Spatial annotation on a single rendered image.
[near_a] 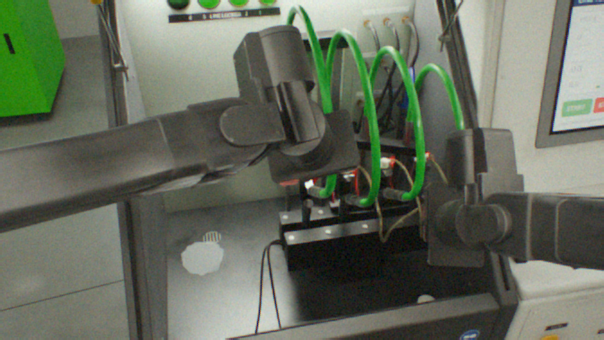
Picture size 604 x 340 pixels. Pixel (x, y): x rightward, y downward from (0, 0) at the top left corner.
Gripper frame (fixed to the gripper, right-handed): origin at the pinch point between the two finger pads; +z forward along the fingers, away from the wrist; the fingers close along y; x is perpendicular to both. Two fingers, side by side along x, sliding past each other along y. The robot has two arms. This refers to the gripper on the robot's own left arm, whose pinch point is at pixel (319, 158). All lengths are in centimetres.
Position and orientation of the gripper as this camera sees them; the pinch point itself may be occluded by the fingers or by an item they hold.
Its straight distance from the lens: 65.6
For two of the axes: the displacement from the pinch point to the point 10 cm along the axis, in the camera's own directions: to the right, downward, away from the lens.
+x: 1.9, 9.7, -1.6
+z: 1.6, 1.3, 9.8
